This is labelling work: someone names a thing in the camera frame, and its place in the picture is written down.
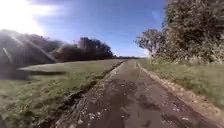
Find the dark asphalt path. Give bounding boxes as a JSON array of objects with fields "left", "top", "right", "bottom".
[{"left": 53, "top": 59, "right": 219, "bottom": 128}]

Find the dark wood of trees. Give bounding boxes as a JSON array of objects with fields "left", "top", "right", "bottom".
[{"left": 0, "top": 29, "right": 115, "bottom": 80}]

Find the grass field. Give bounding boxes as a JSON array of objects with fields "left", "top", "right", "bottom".
[{"left": 0, "top": 58, "right": 126, "bottom": 128}]

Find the grass verge with dry edge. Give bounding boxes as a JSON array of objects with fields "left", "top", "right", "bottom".
[{"left": 135, "top": 58, "right": 224, "bottom": 126}]

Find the tall hedge of trees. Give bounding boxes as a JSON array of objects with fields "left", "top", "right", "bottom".
[{"left": 135, "top": 0, "right": 224, "bottom": 65}]

